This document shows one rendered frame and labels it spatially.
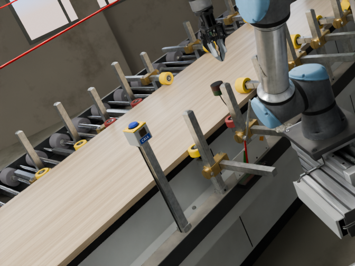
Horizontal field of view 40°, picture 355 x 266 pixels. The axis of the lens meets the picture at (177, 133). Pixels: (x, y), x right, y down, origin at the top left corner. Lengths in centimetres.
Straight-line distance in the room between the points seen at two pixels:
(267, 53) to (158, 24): 510
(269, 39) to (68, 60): 516
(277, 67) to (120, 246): 111
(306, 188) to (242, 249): 116
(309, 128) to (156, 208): 88
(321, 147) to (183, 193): 90
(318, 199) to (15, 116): 540
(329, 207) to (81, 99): 527
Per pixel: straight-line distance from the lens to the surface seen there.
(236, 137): 225
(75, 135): 295
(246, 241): 273
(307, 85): 158
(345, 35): 270
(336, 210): 150
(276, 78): 146
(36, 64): 639
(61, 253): 200
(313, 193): 159
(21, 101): 652
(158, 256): 203
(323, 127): 165
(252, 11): 128
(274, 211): 288
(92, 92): 300
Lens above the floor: 188
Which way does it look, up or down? 24 degrees down
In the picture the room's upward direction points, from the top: 25 degrees counter-clockwise
